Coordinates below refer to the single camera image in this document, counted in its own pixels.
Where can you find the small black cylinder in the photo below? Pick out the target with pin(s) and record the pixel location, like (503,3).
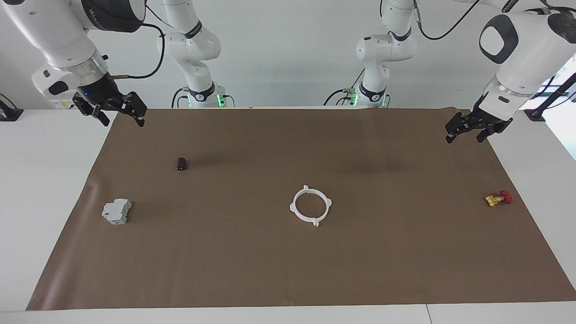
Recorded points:
(181,164)

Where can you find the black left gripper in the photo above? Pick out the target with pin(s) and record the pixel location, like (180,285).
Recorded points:
(485,119)

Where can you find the white wall socket box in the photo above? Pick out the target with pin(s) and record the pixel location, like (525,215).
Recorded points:
(63,104)

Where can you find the black clamp base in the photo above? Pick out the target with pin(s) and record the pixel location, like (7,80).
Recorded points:
(9,112)

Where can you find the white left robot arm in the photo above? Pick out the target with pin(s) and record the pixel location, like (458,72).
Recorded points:
(522,54)

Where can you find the brown paper mat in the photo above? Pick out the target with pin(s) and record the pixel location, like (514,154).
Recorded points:
(288,261)

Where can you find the black stand with pole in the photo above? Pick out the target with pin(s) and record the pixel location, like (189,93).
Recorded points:
(535,113)

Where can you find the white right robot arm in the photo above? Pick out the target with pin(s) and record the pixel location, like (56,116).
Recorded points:
(54,36)

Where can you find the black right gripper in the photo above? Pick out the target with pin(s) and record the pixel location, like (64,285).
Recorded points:
(104,92)

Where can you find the grey circuit breaker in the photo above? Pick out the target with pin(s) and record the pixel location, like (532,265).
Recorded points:
(116,212)

